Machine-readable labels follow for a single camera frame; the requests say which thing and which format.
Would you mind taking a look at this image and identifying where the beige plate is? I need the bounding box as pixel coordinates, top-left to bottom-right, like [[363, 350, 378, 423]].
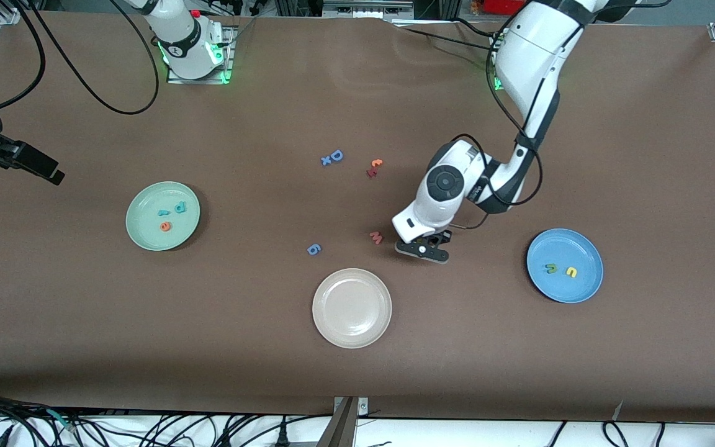
[[312, 268, 393, 350]]

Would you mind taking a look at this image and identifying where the mint green plate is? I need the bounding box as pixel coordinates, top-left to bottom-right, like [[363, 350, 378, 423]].
[[125, 181, 201, 252]]

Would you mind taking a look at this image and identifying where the blue plate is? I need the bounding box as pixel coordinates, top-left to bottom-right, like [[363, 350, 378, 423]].
[[526, 228, 605, 304]]

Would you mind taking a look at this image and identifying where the brown table cover sheet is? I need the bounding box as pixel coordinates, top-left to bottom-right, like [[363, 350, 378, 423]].
[[0, 11, 715, 424]]

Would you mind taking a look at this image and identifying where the red box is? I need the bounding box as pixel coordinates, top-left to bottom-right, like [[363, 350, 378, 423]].
[[485, 0, 532, 16]]

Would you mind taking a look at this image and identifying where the long black right arm cable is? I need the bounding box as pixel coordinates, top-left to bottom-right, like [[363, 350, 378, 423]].
[[25, 0, 160, 116]]

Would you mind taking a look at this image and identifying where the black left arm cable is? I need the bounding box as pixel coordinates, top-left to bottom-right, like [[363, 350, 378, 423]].
[[449, 25, 544, 229]]

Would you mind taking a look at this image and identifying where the black cable to arm base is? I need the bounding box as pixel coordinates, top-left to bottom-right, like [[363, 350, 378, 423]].
[[395, 24, 498, 53]]

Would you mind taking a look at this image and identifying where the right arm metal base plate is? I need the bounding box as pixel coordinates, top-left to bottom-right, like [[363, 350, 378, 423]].
[[166, 25, 235, 84]]

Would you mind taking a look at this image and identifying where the aluminium profile post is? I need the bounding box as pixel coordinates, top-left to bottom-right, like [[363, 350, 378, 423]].
[[317, 396, 371, 447]]

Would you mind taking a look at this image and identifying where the aluminium frame beam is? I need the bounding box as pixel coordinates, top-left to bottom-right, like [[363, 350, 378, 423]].
[[322, 0, 415, 18]]

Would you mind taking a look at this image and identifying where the teal cable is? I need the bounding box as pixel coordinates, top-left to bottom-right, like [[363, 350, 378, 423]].
[[44, 407, 79, 434]]

